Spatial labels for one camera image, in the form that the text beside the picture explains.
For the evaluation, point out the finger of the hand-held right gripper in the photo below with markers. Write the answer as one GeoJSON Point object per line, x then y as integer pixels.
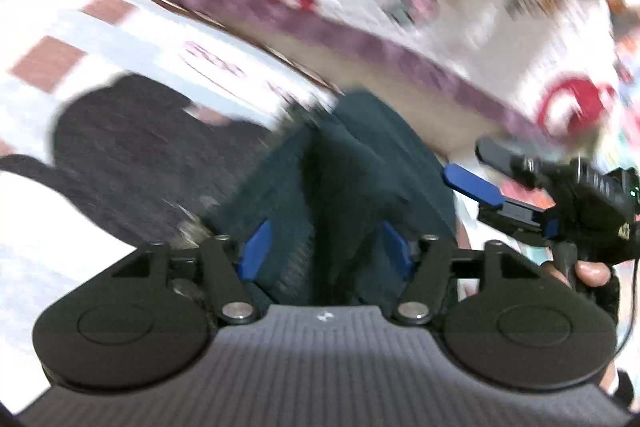
{"type": "Point", "coordinates": [472, 184]}
{"type": "Point", "coordinates": [505, 159]}

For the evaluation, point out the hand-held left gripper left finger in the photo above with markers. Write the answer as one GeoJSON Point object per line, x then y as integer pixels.
{"type": "Point", "coordinates": [257, 253]}

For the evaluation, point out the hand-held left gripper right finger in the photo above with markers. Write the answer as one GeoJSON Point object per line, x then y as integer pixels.
{"type": "Point", "coordinates": [398, 248]}

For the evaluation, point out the dark teal denim pants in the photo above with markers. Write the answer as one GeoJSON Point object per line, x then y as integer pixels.
{"type": "Point", "coordinates": [350, 167]}

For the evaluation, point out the person's right hand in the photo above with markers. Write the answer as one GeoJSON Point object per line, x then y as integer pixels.
{"type": "Point", "coordinates": [595, 279]}

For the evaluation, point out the cartoon printed bed sheet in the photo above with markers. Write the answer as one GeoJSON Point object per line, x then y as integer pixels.
{"type": "Point", "coordinates": [125, 132]}

